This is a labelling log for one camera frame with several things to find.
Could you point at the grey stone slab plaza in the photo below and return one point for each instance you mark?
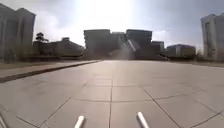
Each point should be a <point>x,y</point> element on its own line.
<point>126,76</point>

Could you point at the large dark central building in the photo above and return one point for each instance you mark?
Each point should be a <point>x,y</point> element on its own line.
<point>113,43</point>

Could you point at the low building with sloped roof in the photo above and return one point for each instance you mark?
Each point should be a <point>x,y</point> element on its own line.
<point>61,48</point>

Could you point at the robot's own part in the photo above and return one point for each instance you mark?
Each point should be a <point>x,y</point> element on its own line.
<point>142,120</point>
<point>79,122</point>

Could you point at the low wide building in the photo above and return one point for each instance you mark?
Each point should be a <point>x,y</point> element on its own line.
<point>180,50</point>

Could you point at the tree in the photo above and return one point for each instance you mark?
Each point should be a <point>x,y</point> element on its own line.
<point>40,38</point>

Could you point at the raised kerb strip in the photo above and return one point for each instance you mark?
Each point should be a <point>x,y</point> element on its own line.
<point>33,70</point>

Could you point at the tall pale tower building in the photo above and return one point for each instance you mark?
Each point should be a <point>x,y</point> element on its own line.
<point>15,33</point>

